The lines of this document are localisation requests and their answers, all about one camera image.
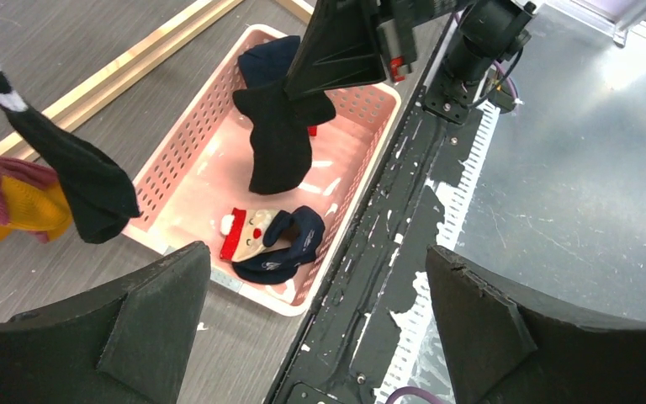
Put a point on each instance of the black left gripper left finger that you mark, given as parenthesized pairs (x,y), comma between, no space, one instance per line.
(125,341)

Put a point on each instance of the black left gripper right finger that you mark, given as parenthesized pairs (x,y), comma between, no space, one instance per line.
(505,342)

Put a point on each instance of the wooden clothes rack frame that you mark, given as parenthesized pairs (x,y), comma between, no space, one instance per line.
(89,97)

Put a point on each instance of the navy santa sock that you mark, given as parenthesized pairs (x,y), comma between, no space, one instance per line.
(267,246)
(268,62)

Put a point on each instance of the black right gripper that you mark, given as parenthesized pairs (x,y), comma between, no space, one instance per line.
(347,42)

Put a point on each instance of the pink perforated plastic basket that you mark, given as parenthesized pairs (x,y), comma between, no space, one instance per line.
(201,171)

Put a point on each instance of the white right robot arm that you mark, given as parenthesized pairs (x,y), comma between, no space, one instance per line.
(489,31)

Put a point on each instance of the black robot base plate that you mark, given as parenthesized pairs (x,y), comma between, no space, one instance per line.
(362,336)

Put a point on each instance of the yellow maroon striped sock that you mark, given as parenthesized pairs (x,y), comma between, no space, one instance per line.
(31,200)

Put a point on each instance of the black striped sock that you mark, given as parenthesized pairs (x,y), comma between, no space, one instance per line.
(280,139)

